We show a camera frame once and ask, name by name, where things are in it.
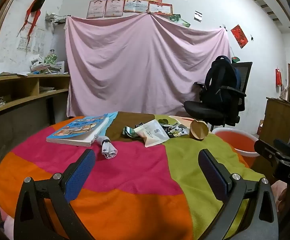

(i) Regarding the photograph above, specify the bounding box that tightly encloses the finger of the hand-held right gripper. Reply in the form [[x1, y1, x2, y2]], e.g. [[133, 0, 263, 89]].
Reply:
[[254, 139, 280, 167]]

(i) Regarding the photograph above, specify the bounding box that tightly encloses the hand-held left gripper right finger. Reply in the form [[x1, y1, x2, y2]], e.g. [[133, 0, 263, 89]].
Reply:
[[198, 149, 279, 240]]

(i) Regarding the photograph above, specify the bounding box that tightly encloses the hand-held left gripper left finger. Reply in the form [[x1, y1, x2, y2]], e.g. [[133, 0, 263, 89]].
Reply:
[[13, 149, 97, 240]]

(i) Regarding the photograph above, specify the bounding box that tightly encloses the orange plastic bucket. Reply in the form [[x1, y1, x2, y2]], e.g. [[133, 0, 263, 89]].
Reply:
[[212, 127, 259, 168]]

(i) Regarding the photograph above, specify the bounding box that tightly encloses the white wrapper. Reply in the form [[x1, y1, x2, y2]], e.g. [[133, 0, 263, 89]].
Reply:
[[94, 134, 118, 159]]

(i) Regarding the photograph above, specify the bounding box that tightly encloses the brown paper cup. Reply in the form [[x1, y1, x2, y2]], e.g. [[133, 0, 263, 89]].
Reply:
[[189, 119, 209, 140]]

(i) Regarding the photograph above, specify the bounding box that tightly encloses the white green printed carton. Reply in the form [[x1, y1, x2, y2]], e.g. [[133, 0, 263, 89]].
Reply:
[[165, 122, 183, 137]]

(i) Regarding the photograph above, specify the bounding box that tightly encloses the green striped wrapper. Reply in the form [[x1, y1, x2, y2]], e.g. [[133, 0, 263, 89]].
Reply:
[[122, 126, 140, 138]]

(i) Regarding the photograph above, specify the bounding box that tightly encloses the white paper bag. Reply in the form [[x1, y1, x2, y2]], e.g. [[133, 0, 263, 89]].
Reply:
[[134, 119, 170, 148]]

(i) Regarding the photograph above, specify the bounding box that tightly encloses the wooden cabinet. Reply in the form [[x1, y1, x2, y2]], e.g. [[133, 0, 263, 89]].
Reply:
[[257, 97, 290, 143]]

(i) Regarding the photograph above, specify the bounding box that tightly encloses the blue illustrated book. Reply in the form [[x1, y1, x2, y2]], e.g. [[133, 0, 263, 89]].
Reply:
[[46, 112, 118, 147]]

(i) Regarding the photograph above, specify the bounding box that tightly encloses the black office chair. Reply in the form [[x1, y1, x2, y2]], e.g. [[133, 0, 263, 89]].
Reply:
[[184, 61, 253, 132]]

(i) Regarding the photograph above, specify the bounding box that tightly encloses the red hanging envelope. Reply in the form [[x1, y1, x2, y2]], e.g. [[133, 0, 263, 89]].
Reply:
[[275, 66, 282, 86]]

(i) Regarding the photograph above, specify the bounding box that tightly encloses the dark blue backpack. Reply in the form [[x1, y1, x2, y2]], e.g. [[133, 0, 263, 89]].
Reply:
[[204, 56, 238, 105]]

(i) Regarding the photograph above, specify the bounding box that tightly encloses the pink soft cloth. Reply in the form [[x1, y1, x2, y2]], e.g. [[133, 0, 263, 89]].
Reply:
[[0, 206, 16, 240]]

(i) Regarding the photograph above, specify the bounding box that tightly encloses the wooden shelf desk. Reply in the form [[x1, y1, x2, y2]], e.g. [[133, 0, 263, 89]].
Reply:
[[0, 74, 71, 120]]

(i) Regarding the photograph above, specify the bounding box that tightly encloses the stack of books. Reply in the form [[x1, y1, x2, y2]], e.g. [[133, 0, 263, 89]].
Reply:
[[30, 55, 65, 75]]

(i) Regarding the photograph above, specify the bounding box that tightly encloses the glass jar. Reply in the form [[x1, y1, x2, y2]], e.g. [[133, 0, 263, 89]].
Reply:
[[45, 49, 58, 64]]

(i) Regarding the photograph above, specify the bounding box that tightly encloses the pink cloth backdrop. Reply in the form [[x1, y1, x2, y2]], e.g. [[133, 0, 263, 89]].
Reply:
[[64, 12, 231, 117]]

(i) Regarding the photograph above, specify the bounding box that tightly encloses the red hanging ornament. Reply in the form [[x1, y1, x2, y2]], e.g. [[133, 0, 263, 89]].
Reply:
[[18, 0, 46, 45]]

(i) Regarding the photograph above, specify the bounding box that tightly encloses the red paper wall poster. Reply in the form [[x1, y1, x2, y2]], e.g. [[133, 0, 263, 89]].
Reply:
[[231, 24, 249, 49]]

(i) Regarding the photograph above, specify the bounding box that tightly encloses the paper wall calendar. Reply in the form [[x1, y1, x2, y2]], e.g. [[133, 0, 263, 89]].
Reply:
[[17, 27, 46, 53]]

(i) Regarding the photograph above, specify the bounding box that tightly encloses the metal wire wall rack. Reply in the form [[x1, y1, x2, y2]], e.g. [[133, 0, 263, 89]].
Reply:
[[45, 12, 67, 25]]

